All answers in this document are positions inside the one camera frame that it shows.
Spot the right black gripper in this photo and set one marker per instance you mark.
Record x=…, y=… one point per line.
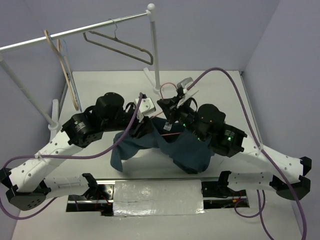
x=167, y=104

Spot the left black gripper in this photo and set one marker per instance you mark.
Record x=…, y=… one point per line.
x=143, y=130

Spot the pink wire hanger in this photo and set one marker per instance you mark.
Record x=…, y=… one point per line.
x=160, y=113

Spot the blue t shirt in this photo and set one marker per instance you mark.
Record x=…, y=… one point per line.
x=189, y=154

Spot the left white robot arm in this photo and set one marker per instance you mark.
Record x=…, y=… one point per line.
x=29, y=184

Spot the wooden hanger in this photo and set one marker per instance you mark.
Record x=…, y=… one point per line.
x=57, y=49

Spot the white clothes rack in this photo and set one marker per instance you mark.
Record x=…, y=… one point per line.
x=153, y=78

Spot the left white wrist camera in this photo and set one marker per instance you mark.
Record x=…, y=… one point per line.
x=145, y=108

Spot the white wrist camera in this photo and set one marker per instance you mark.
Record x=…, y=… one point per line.
x=145, y=108
x=183, y=93

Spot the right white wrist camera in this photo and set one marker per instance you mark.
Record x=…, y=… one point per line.
x=183, y=93

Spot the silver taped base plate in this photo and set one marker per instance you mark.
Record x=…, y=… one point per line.
x=170, y=197

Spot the blue wire hanger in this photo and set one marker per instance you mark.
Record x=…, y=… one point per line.
x=66, y=53

